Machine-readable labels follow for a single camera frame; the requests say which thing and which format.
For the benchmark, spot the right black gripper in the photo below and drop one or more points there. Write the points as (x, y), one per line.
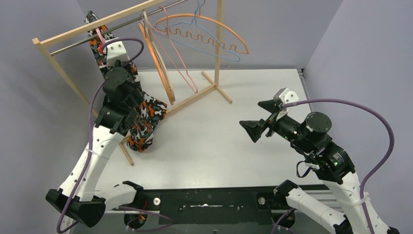
(270, 105)

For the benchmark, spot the orange camouflage shorts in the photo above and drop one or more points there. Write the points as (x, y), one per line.
(151, 110)

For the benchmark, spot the pink plastic hanger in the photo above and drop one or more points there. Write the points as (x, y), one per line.
(100, 36)

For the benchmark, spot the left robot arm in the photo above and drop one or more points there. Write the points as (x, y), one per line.
(76, 198)

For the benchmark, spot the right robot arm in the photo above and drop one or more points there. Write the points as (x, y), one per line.
(331, 164)

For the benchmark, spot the orange notched hanger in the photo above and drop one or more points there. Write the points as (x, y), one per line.
(211, 39)

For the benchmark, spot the beige wooden hanger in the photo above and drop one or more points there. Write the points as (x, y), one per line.
(149, 32)

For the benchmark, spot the orange plastic hanger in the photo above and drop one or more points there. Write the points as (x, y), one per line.
(162, 72)

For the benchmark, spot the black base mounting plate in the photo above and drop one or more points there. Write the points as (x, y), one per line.
(213, 205)

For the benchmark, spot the metal rack rod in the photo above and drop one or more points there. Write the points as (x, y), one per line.
(109, 30)

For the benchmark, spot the wooden clothes rack frame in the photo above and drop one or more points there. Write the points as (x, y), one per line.
(43, 45)

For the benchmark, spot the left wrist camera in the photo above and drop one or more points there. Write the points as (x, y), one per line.
(115, 50)

